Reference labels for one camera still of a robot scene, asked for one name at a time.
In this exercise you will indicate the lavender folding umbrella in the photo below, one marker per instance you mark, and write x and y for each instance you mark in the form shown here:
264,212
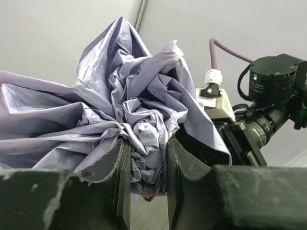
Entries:
120,90

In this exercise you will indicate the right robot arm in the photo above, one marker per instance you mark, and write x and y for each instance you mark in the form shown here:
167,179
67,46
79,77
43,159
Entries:
277,88

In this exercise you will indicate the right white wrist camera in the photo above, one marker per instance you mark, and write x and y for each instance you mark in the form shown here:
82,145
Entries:
214,99

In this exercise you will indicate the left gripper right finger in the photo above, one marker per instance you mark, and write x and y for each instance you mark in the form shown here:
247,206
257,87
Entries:
233,197

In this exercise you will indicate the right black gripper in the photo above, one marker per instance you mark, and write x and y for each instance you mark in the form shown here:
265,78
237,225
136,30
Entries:
244,141

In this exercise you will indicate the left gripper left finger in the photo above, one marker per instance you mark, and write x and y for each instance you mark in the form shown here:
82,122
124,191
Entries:
96,198

